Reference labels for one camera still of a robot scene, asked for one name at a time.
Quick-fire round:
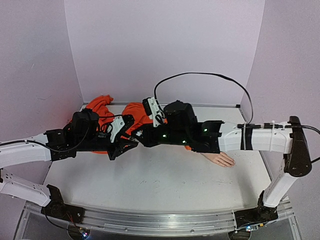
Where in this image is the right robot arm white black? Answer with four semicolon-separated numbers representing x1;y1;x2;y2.
132;98;312;230

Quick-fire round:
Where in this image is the mannequin hand with nails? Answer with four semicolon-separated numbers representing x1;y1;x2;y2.
201;152;236;168

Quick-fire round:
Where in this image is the black camera cable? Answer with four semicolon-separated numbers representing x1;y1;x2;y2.
153;72;320;135
84;113;123;136

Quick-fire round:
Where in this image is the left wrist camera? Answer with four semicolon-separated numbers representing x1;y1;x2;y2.
110;116;125;143

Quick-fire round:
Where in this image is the orange sweatshirt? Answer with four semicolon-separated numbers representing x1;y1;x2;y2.
67;94;196;156

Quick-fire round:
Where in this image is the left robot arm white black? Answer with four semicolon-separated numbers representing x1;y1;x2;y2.
0;109;137;224

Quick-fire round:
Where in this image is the black right camera cable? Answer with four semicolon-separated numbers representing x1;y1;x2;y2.
153;72;320;135

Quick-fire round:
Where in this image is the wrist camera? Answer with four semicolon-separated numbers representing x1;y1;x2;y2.
142;97;166;128
110;116;125;143

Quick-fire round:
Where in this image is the aluminium front rail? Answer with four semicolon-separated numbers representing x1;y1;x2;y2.
39;199;302;240

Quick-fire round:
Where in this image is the black left camera cable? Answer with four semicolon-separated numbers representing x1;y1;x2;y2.
84;113;123;136

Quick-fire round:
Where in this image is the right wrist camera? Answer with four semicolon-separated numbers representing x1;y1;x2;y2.
142;97;166;128

